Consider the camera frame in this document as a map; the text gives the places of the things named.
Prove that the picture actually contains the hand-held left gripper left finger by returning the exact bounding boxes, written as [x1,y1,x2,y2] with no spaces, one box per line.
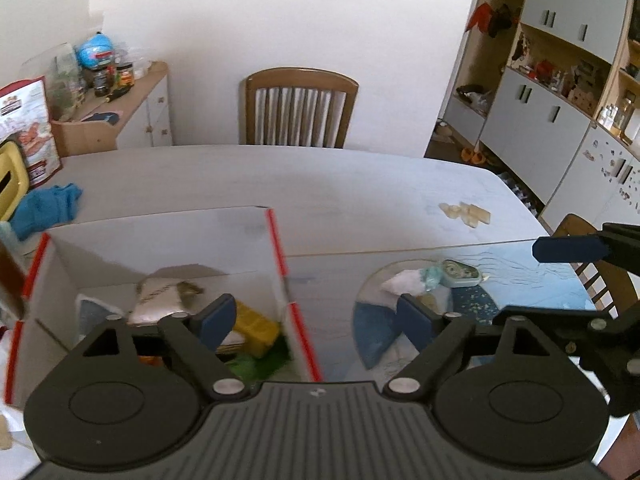
[81,293,247,397]

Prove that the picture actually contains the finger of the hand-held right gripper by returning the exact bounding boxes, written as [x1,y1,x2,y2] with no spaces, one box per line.
[492,304,627,356]
[531,221,640,276]

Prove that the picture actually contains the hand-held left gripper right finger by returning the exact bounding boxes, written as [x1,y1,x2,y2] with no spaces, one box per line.
[382,293,552,397]

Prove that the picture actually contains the green plastic wrapper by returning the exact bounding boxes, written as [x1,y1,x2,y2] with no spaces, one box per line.
[231,336,294,382]

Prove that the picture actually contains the cardboard box with red edges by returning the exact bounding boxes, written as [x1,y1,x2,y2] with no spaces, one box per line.
[4,204,324,407]

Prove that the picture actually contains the round blue glass plate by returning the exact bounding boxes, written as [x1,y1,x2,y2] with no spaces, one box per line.
[352,258,502,369]

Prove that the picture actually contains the white crumpled paper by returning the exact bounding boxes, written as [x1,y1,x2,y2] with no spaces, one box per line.
[381,269,427,294]

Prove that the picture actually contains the blue patterned table mat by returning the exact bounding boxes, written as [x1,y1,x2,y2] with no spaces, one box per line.
[285,237,599,387]

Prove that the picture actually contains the teal crumpled wrapper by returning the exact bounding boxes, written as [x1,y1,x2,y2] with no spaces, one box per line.
[421,265,444,292]

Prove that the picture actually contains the green metal tin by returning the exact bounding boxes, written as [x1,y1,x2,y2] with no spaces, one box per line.
[440,258,484,289]

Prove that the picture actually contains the pieces of beige tape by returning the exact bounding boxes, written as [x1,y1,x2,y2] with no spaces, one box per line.
[438,201,492,227]

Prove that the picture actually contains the blue packet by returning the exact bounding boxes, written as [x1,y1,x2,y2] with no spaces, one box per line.
[76,295,117,342]

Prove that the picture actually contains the blue cloth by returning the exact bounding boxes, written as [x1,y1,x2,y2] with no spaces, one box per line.
[8,183,84,241]

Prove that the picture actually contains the wooden sideboard with white doors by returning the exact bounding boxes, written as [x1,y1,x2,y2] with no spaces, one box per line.
[50,61,175,159]

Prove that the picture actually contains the orange cloth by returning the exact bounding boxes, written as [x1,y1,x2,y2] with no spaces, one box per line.
[467,2,494,34]

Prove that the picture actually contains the yellow and grey tissue holder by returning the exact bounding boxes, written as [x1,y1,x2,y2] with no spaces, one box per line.
[0,140,30,224]

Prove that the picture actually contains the wooden chair with slatted back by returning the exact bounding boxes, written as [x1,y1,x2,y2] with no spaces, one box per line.
[243,66,360,150]

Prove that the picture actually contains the dark jar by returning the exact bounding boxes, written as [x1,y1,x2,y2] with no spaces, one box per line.
[92,64,112,97]

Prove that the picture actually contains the red and white snack bag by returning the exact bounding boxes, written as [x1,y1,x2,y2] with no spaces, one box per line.
[0,75,64,189]

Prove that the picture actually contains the blue round toy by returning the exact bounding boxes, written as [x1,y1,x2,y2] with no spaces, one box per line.
[74,32,117,70]

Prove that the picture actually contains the wall unit with grey doors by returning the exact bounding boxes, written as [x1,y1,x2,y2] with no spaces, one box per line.
[424,0,640,241]

